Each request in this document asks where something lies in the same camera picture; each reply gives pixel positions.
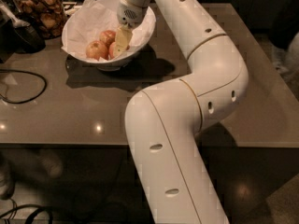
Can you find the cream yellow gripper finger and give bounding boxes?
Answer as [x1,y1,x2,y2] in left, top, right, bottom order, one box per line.
[113,24,133,57]

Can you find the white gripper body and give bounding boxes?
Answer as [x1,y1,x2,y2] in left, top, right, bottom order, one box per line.
[117,0,148,28]

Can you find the red apple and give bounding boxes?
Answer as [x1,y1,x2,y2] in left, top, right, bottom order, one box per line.
[86,40,108,60]
[99,30,116,48]
[108,42,130,59]

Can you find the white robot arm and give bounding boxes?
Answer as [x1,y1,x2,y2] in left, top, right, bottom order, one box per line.
[118,0,249,224]

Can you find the white bowl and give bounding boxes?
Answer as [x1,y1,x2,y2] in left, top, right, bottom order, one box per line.
[61,0,157,72]

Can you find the white paper liner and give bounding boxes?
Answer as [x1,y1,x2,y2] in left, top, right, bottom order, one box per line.
[61,0,155,63]

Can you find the glass jar of chips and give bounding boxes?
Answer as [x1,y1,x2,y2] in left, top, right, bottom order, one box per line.
[13,0,66,39]

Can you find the black round object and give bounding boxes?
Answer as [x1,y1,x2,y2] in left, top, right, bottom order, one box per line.
[14,25,46,53]

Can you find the white spoon handle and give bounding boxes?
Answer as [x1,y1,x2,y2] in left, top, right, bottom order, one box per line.
[0,0,30,28]

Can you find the black cable on table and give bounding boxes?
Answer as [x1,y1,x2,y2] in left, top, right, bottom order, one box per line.
[0,68,48,105]

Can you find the black cables on floor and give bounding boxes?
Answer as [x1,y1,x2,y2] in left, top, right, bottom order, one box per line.
[0,199,64,224]

